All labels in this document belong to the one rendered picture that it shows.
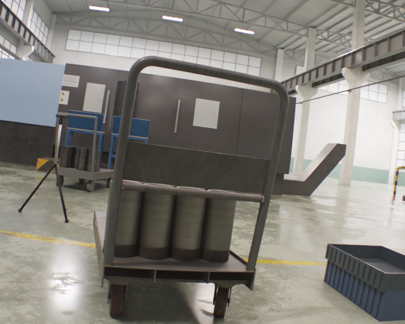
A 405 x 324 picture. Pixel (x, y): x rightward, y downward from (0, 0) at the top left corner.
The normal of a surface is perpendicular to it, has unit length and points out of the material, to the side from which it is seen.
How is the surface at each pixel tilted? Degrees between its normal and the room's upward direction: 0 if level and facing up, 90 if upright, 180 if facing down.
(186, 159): 98
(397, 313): 90
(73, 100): 87
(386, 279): 90
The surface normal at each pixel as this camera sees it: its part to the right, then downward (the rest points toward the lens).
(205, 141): 0.16, -0.05
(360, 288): -0.98, -0.13
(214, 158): 0.28, 0.17
